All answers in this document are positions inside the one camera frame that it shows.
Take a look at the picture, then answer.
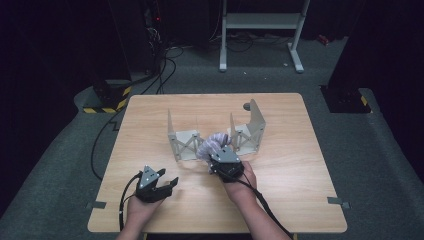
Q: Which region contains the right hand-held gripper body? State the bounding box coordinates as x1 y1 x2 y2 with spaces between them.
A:
209 144 245 183

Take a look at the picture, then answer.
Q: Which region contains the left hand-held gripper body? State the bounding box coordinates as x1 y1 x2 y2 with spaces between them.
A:
135 164 174 204

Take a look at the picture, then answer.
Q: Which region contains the striped grey cloth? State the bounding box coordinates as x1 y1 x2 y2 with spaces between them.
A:
195 132 233 174

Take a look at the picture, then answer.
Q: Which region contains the expandable grey metal bookend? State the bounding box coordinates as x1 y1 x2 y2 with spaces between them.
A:
166 98 267 163

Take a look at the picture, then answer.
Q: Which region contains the grey tape piece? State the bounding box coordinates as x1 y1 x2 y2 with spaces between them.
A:
327 196 351 210
86 200 108 210

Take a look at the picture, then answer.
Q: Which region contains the black base with wide hazard stripes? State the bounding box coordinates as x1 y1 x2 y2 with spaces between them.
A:
83 84 133 114

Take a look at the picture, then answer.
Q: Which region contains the black base with small hazard stripe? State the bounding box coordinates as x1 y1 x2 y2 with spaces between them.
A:
319 84 373 114

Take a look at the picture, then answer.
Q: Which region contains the dark equipment rack with red light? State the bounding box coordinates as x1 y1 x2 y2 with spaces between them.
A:
141 0 168 76

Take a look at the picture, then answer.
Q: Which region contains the white metal stand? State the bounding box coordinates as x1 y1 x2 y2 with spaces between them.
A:
218 0 311 74

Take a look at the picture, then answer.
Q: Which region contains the long black floor cable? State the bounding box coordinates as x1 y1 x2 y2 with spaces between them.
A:
90 46 184 182

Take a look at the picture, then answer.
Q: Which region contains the cable bundle under stand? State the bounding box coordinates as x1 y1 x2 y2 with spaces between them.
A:
226 31 291 53

